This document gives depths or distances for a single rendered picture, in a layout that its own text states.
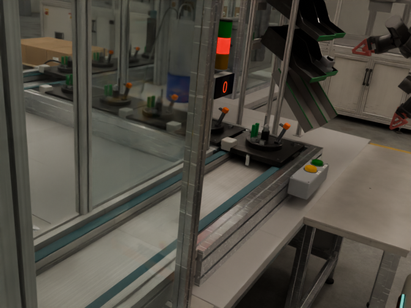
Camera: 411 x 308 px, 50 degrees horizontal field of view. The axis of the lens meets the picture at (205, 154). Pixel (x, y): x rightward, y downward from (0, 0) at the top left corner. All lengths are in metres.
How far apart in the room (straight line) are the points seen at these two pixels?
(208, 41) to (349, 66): 5.02
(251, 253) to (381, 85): 4.62
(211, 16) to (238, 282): 0.65
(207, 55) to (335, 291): 2.06
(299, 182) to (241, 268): 0.41
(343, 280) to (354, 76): 3.43
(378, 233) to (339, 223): 0.12
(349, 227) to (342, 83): 4.39
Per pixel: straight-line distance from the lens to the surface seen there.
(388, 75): 5.65
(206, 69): 0.73
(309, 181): 1.44
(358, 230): 1.45
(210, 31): 0.72
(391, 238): 1.46
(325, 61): 1.95
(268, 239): 1.29
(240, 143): 1.65
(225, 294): 1.07
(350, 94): 5.75
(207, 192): 1.37
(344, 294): 2.63
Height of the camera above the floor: 1.54
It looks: 22 degrees down
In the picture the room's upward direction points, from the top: 6 degrees clockwise
